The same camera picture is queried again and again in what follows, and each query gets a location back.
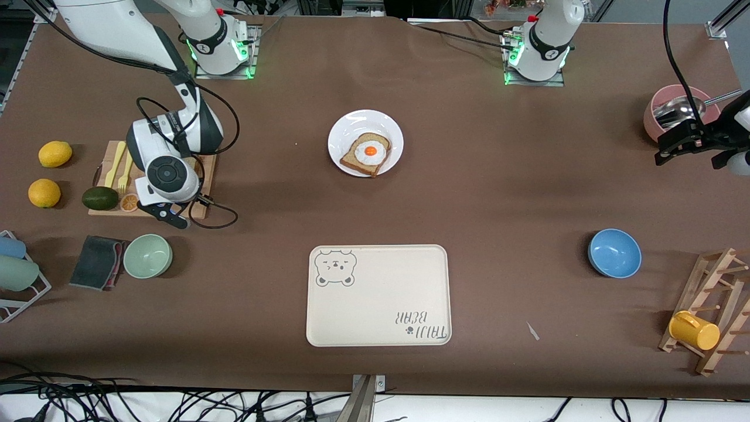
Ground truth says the dark grey folded cloth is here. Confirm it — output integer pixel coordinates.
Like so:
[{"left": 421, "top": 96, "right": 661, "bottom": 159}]
[{"left": 69, "top": 235, "right": 125, "bottom": 292}]

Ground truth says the mint green bowl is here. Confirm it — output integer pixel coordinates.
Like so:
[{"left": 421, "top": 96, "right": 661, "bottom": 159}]
[{"left": 122, "top": 234, "right": 173, "bottom": 280}]

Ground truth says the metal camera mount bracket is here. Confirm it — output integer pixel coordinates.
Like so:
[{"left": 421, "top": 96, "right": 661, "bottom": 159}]
[{"left": 343, "top": 374, "right": 387, "bottom": 422}]

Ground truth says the black table cable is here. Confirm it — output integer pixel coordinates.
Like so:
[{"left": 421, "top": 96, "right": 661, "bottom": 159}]
[{"left": 419, "top": 23, "right": 510, "bottom": 53}]

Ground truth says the fried egg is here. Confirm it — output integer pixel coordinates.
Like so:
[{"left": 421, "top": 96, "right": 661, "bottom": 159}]
[{"left": 354, "top": 139, "right": 388, "bottom": 166}]

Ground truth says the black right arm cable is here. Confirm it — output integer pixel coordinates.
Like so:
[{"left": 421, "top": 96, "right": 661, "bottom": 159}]
[{"left": 136, "top": 82, "right": 240, "bottom": 230}]

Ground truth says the pale green cup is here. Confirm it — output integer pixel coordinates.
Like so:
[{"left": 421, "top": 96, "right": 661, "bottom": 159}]
[{"left": 0, "top": 256, "right": 40, "bottom": 292}]

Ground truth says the aluminium corner profile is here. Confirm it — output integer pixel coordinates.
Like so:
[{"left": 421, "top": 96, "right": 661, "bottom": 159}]
[{"left": 706, "top": 0, "right": 750, "bottom": 39}]

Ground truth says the white round plate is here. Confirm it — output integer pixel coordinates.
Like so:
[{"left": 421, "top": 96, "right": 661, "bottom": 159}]
[{"left": 328, "top": 110, "right": 404, "bottom": 177}]

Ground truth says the blue bowl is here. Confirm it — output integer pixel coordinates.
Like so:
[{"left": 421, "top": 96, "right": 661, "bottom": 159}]
[{"left": 588, "top": 229, "right": 642, "bottom": 279}]

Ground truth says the wooden cutting board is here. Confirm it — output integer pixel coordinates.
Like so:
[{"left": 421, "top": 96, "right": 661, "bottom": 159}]
[{"left": 88, "top": 141, "right": 218, "bottom": 220}]

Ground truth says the dark green avocado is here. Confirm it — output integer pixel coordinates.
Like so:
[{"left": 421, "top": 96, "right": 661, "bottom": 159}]
[{"left": 81, "top": 186, "right": 120, "bottom": 211}]

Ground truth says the yellow mug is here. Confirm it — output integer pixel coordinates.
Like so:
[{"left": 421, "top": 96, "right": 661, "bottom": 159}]
[{"left": 669, "top": 311, "right": 721, "bottom": 351}]

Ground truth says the yellow plastic knife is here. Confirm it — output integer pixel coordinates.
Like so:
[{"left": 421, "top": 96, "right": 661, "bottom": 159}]
[{"left": 104, "top": 141, "right": 127, "bottom": 188}]

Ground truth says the beige bear print tray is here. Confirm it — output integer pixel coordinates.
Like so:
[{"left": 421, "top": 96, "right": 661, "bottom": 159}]
[{"left": 306, "top": 244, "right": 452, "bottom": 348}]

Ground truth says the wooden mug rack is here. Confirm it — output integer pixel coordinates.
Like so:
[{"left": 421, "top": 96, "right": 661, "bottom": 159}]
[{"left": 659, "top": 247, "right": 750, "bottom": 377}]

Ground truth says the black floor cable tangle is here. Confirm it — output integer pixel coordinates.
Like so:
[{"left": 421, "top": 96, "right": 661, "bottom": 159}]
[{"left": 0, "top": 372, "right": 352, "bottom": 422}]

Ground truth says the pink bowl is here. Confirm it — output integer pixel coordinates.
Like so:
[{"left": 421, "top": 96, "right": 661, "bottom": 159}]
[{"left": 643, "top": 84, "right": 722, "bottom": 144}]

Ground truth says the metal scoop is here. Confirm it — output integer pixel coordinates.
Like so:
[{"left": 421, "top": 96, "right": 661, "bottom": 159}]
[{"left": 653, "top": 89, "right": 743, "bottom": 130}]

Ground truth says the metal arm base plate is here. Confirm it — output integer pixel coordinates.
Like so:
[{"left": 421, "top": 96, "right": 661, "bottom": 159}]
[
  {"left": 503, "top": 29, "right": 566, "bottom": 87},
  {"left": 195, "top": 23, "right": 261, "bottom": 80}
]

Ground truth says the pink folded cloth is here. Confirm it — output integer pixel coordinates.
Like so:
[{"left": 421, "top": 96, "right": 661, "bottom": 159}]
[{"left": 108, "top": 239, "right": 126, "bottom": 291}]

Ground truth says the yellow lemon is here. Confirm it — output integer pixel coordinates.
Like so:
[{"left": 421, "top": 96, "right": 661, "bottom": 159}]
[
  {"left": 38, "top": 141, "right": 73, "bottom": 169},
  {"left": 28, "top": 178, "right": 62, "bottom": 209}
]

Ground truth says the yellow plastic fork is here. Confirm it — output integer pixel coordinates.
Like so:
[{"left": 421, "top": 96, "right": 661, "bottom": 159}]
[{"left": 118, "top": 149, "right": 135, "bottom": 194}]

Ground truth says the white wire cup rack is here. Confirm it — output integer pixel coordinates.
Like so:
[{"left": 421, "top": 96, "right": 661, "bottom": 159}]
[{"left": 0, "top": 230, "right": 52, "bottom": 324}]

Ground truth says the toasted bread slice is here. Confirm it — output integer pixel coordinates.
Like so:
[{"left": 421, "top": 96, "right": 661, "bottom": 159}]
[{"left": 339, "top": 132, "right": 392, "bottom": 178}]

